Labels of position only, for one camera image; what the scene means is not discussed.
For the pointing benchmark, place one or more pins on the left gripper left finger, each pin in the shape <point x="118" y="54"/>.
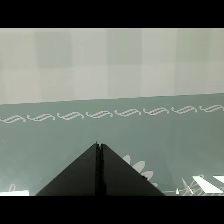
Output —
<point x="78" y="178"/>

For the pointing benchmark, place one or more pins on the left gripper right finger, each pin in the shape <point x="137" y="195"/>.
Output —
<point x="123" y="180"/>

